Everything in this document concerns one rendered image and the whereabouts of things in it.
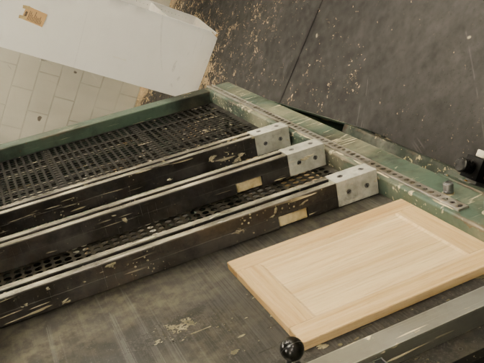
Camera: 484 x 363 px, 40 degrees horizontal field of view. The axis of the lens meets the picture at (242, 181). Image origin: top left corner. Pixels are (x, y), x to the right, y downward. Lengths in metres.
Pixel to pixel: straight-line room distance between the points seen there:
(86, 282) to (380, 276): 0.66
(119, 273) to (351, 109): 2.21
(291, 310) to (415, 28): 2.22
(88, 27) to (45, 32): 0.31
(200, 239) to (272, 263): 0.20
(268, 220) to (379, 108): 1.79
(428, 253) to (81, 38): 4.01
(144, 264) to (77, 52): 3.70
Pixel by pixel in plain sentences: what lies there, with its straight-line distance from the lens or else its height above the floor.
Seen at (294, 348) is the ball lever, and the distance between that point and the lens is 1.04.
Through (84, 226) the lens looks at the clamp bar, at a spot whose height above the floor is 1.55.
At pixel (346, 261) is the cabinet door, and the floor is 1.12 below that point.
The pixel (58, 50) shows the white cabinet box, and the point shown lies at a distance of 5.18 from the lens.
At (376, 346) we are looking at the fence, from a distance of 1.21.
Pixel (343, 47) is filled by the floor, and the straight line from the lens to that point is 3.82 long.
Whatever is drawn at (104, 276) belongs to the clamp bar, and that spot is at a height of 1.55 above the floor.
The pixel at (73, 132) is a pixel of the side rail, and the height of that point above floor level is 1.42.
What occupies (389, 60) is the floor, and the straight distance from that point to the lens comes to 3.45.
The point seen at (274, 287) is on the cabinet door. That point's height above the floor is 1.27.
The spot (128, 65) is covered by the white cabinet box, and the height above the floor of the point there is 0.61.
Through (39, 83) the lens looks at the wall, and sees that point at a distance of 6.71.
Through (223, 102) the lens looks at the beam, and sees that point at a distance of 2.79.
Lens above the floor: 2.03
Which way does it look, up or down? 27 degrees down
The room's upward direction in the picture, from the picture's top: 77 degrees counter-clockwise
